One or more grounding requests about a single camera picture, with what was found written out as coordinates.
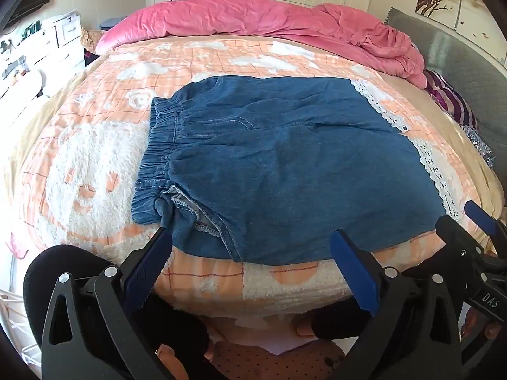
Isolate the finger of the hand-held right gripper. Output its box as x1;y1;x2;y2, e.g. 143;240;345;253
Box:
435;216;490;272
464;200;507;248

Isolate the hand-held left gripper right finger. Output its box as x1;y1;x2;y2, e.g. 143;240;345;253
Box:
330;229;463;380

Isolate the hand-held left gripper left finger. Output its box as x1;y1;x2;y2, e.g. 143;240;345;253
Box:
40;226;175;380

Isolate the blue denim pants lace trim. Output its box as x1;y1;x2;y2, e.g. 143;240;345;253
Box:
132;76;460;264

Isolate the person's right hand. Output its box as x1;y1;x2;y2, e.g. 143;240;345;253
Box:
459;307;505;343

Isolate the person's left hand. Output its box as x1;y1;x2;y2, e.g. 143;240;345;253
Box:
156;344;188;366

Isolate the person's right leg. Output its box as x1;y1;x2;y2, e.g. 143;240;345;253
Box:
293;296;374;342

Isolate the floral patterned cloth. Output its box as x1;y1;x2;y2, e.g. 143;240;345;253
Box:
461;124;497;170

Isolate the beige bed sheet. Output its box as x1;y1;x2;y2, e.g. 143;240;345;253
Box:
2;57;507;254

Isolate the orange bear printed blanket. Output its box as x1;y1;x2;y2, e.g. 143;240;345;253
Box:
18;35;497;319

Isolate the purple striped cloth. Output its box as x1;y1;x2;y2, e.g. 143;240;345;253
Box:
423;69;480;130

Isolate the brown dotted floor mat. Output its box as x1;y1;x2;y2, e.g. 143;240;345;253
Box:
209;338;350;380

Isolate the grey padded headboard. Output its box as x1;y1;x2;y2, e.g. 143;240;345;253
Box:
382;7;507;206

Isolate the white round stool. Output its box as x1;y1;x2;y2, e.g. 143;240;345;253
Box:
0;68;45;100

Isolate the brown plush toy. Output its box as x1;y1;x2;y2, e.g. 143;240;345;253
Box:
80;29;108;54

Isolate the white drawer unit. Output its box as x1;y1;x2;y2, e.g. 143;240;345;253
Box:
40;13;86;69

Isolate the pink duvet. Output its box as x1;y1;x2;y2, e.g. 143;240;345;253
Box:
95;0;428;90

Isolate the white wire rack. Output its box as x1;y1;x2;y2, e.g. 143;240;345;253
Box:
0;285;42;369

